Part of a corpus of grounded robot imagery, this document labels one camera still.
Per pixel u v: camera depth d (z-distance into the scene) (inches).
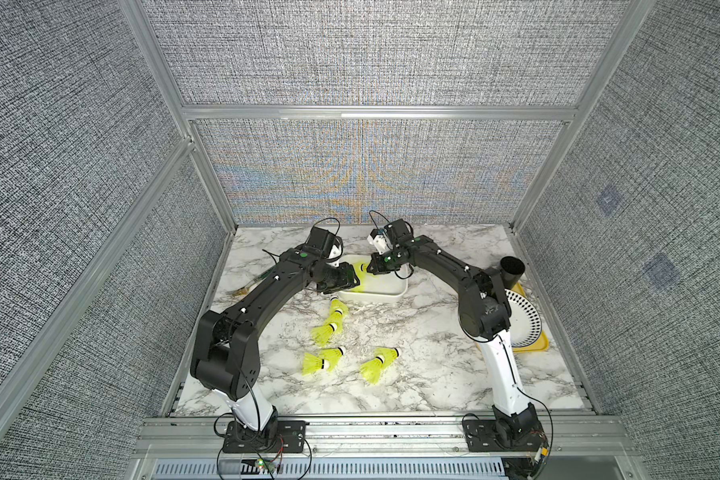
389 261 34.6
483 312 23.8
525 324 36.1
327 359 33.8
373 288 40.0
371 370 33.0
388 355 33.5
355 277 32.6
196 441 30.0
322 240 27.1
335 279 29.5
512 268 37.6
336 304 38.3
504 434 25.6
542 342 35.0
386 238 33.8
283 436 28.8
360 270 40.1
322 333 34.6
